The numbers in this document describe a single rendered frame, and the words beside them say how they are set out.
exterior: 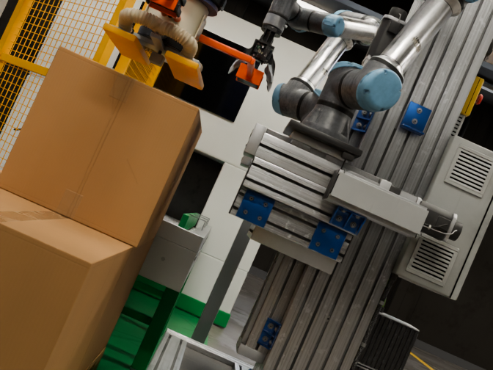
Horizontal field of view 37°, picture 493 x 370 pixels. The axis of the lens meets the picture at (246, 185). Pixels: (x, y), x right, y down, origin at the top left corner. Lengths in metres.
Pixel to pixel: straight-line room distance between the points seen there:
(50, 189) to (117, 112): 0.26
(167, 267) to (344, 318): 0.66
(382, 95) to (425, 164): 0.40
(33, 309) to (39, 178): 0.66
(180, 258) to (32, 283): 1.28
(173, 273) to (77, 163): 0.78
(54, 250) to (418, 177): 1.34
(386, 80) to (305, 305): 0.74
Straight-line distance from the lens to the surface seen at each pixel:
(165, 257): 2.59
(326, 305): 2.31
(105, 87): 1.96
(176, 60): 2.08
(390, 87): 2.05
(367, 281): 2.33
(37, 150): 1.97
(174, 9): 1.99
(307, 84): 2.75
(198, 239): 2.58
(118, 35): 2.11
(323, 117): 2.13
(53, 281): 1.35
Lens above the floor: 0.72
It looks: 3 degrees up
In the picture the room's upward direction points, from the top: 24 degrees clockwise
